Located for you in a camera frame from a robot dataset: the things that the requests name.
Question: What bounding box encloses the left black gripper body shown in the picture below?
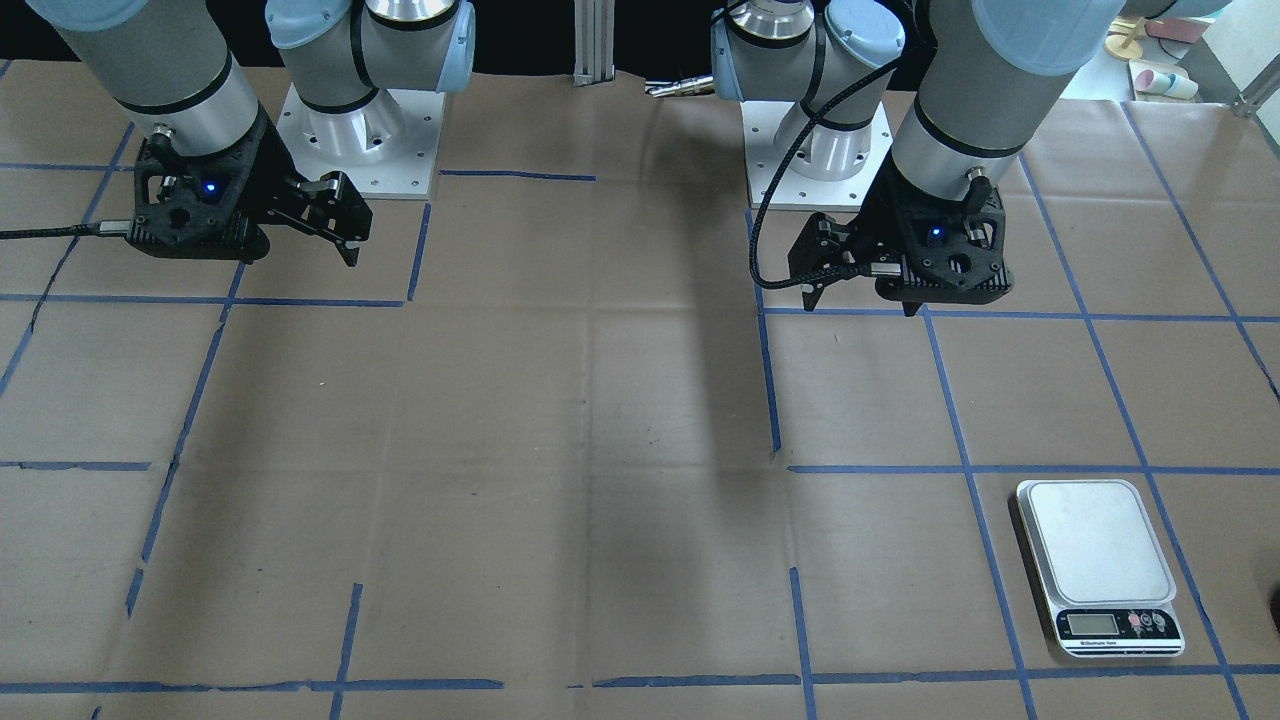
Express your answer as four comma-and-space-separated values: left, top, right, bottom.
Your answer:
852, 160, 1014, 305

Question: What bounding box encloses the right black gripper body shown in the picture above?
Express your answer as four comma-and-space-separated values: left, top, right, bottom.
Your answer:
125, 109, 308, 264

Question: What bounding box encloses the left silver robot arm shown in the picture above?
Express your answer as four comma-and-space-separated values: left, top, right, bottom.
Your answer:
710, 1, 1225, 316

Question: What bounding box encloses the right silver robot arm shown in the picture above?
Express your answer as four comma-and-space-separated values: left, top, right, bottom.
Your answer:
31, 1, 477, 266

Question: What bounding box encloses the white paper cup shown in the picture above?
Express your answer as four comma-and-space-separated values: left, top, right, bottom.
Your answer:
1132, 67, 1199, 101

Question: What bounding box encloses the white digital kitchen scale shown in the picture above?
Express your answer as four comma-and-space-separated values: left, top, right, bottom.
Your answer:
1015, 478, 1187, 659

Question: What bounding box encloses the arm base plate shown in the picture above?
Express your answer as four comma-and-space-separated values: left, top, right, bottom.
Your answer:
741, 101, 892, 211
276, 87, 449, 201

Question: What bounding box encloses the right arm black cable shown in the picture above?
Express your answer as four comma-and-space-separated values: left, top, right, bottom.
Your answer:
0, 222, 131, 241

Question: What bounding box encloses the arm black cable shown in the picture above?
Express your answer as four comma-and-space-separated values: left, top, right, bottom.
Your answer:
0, 222, 131, 241
749, 0, 922, 290

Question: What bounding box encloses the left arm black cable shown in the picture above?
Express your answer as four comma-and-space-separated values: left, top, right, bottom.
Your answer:
749, 0, 922, 290

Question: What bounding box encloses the aluminium frame post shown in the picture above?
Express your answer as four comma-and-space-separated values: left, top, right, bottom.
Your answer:
572, 0, 616, 87

